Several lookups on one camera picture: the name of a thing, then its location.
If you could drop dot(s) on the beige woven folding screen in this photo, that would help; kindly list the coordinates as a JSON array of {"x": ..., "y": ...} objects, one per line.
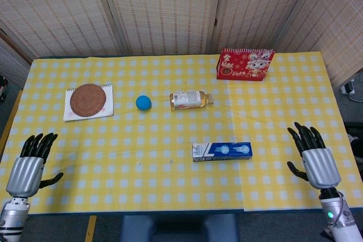
[{"x": 170, "y": 9}]

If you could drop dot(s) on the clear bottle with yellow drink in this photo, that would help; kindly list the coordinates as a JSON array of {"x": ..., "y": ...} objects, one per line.
[{"x": 187, "y": 100}]

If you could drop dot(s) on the red desk calendar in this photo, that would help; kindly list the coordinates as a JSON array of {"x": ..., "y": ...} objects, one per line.
[{"x": 244, "y": 65}]

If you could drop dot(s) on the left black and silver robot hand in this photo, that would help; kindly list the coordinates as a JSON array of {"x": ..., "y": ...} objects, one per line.
[{"x": 24, "y": 176}]

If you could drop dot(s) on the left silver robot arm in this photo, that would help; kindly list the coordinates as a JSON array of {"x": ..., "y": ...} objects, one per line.
[{"x": 14, "y": 219}]

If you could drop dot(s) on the blue and white toothpaste box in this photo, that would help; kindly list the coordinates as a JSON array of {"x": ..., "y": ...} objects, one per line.
[{"x": 224, "y": 151}]

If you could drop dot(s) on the black object with pink detail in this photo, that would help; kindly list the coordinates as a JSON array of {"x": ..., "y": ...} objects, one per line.
[{"x": 354, "y": 131}]

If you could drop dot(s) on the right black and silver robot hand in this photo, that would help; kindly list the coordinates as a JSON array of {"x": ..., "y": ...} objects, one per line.
[{"x": 320, "y": 168}]

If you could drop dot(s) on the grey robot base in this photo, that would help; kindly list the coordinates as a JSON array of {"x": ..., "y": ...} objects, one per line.
[{"x": 178, "y": 229}]

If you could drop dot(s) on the blue ball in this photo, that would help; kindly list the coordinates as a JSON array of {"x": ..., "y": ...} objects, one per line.
[{"x": 143, "y": 102}]

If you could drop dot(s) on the dark object with red detail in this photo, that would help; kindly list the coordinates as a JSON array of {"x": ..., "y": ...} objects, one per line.
[{"x": 3, "y": 89}]

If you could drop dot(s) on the yellow and white checked tablecloth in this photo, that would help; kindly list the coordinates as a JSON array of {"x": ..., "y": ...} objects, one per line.
[{"x": 141, "y": 185}]

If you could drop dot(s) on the round brown woven coaster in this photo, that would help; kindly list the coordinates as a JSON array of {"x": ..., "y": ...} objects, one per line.
[{"x": 88, "y": 100}]

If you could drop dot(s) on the white spiral notebook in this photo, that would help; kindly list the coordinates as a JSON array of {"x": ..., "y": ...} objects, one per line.
[{"x": 110, "y": 106}]

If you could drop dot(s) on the yellow floor tape strip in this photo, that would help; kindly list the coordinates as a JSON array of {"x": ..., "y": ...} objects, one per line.
[{"x": 90, "y": 229}]

